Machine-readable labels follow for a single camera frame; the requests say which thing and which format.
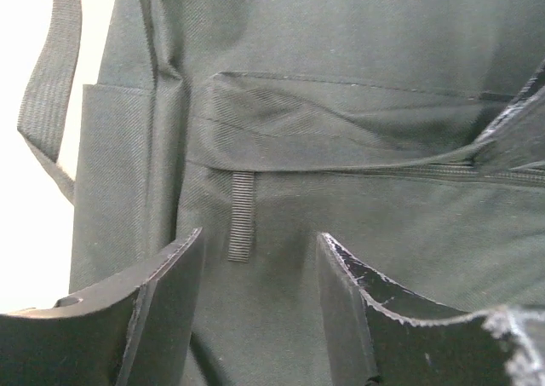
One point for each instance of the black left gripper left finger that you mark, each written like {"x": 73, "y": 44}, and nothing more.
{"x": 132, "y": 328}

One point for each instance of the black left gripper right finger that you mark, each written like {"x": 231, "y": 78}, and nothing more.
{"x": 380, "y": 333}

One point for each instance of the black student backpack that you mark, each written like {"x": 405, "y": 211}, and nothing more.
{"x": 411, "y": 131}

